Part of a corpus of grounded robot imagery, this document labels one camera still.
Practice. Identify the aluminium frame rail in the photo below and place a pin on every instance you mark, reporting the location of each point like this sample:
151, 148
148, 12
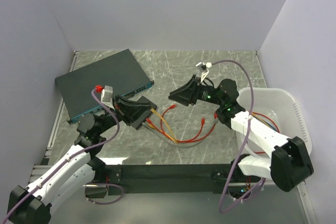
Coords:
39, 170

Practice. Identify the white plastic bin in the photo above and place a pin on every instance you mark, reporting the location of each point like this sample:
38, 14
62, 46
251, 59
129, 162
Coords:
276, 110

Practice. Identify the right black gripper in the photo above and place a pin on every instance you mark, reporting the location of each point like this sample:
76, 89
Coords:
186, 95

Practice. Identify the small black box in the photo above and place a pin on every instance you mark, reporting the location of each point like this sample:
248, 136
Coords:
142, 119

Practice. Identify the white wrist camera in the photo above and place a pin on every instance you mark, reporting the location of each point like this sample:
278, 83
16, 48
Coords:
106, 95
203, 67

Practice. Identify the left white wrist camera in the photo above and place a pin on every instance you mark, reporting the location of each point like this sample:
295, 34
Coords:
106, 95

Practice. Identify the large black network switch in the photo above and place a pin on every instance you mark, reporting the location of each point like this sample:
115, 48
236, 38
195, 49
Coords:
121, 71

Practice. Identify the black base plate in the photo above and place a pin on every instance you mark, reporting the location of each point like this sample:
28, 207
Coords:
181, 178

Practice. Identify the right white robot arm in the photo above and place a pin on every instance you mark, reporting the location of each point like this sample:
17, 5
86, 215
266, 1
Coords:
287, 162

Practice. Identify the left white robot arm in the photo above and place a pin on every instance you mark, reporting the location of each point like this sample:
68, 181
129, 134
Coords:
39, 200

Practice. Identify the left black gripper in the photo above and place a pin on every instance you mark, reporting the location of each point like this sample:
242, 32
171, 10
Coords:
128, 111

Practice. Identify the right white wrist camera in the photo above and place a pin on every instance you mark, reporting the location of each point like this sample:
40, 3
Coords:
203, 67

